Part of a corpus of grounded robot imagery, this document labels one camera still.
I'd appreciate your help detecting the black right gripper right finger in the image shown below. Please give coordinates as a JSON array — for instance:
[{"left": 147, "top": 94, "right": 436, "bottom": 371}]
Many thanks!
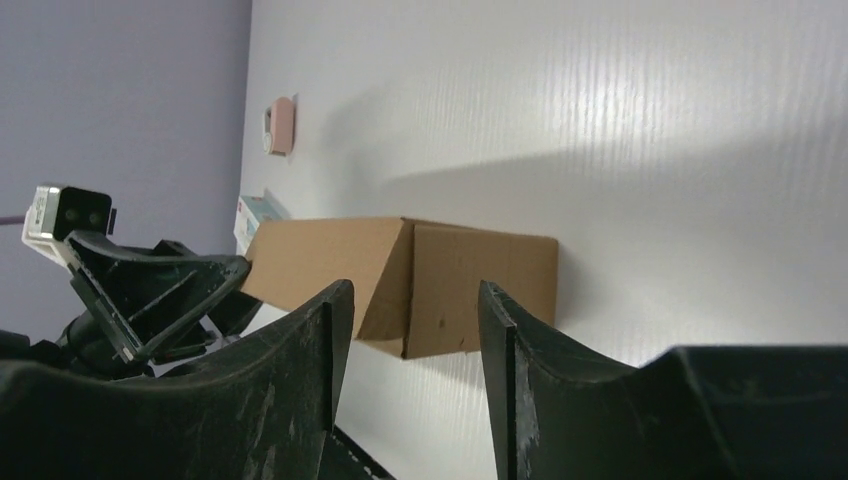
[{"left": 478, "top": 281, "right": 847, "bottom": 479}]

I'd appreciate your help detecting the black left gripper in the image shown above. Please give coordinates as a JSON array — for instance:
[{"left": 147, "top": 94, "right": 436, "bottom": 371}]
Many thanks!
[{"left": 26, "top": 231, "right": 262, "bottom": 380}]

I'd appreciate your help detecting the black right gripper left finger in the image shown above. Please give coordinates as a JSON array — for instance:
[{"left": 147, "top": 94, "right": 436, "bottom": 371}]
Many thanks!
[{"left": 1, "top": 280, "right": 354, "bottom": 479}]

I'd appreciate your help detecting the brown cardboard box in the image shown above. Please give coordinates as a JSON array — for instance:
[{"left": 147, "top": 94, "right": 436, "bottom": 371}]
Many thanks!
[{"left": 242, "top": 217, "right": 560, "bottom": 360}]

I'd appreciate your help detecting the small pink white object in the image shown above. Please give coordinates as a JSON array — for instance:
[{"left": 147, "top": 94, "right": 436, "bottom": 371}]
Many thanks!
[{"left": 262, "top": 97, "right": 296, "bottom": 157}]

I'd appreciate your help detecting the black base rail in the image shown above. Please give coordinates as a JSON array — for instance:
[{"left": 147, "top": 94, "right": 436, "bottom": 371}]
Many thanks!
[{"left": 317, "top": 427, "right": 396, "bottom": 480}]

